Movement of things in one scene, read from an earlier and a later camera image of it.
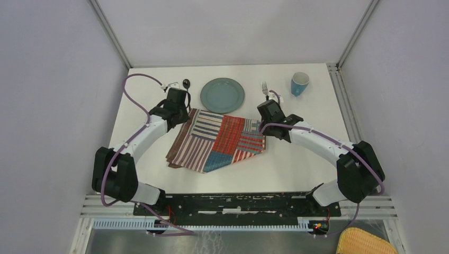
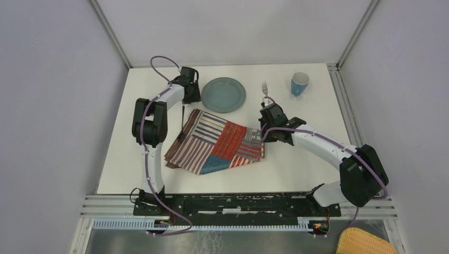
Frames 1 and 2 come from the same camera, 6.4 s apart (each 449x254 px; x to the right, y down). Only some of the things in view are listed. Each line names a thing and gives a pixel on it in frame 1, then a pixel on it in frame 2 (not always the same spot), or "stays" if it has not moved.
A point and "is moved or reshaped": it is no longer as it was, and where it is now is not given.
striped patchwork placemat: (206, 141) is moved or reshaped
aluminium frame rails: (373, 207) stays
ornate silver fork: (265, 90) stays
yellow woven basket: (355, 241) stays
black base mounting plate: (216, 209) stays
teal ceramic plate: (222, 95) stays
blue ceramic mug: (299, 82) stays
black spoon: (186, 83) is moved or reshaped
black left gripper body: (184, 116) -> (195, 96)
